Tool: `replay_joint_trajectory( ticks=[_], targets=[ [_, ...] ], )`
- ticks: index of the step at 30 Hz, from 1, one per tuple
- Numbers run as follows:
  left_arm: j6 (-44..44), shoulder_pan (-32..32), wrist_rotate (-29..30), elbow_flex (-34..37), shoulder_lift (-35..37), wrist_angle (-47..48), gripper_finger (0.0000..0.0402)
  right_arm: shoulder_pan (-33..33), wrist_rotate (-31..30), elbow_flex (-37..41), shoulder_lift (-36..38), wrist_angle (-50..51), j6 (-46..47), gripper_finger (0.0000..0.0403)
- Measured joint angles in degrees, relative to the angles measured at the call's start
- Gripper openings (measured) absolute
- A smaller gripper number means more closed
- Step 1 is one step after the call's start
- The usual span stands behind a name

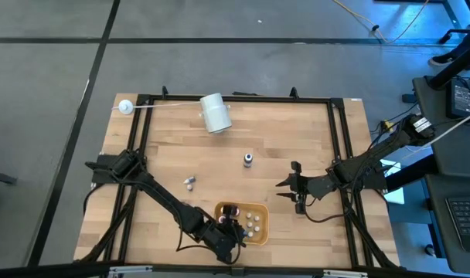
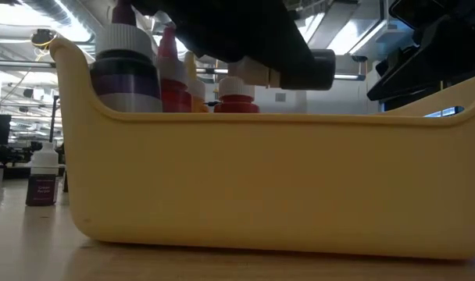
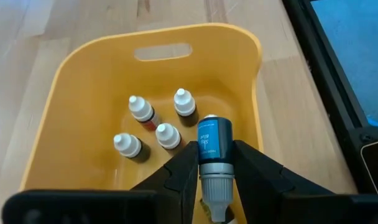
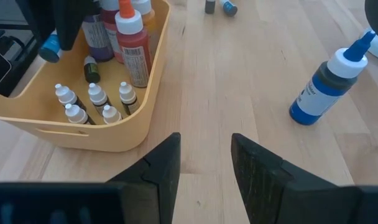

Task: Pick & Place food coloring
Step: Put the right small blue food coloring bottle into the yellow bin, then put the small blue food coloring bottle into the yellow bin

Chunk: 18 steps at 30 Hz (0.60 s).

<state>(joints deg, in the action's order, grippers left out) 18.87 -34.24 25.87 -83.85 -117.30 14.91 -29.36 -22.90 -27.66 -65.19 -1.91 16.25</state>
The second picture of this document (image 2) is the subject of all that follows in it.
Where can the large silver ventilation duct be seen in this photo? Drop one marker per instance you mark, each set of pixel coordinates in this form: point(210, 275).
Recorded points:
point(351, 27)

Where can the small grape purple dye bottle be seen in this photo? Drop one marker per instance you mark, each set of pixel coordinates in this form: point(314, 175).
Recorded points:
point(42, 191)

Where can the large pink-capped dye bottle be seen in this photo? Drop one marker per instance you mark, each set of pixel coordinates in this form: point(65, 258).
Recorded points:
point(175, 93)

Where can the yellow plastic bin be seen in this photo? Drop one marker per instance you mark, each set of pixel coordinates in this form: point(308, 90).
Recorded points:
point(261, 187)

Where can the large yellow-capped dye bottle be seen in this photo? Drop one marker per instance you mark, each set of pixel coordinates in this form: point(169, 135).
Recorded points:
point(198, 91)

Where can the ceiling strip light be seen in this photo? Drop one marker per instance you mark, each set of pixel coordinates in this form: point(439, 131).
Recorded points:
point(351, 77)

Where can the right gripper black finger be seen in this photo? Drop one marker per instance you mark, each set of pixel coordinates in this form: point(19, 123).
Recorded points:
point(436, 66)

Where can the large purple-capped dye bottle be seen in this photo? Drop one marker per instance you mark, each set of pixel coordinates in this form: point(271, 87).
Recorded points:
point(124, 84)

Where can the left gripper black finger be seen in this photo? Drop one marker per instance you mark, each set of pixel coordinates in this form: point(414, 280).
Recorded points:
point(237, 31)

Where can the large red-capped dye bottle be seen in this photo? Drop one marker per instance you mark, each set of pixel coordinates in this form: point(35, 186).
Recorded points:
point(236, 103)

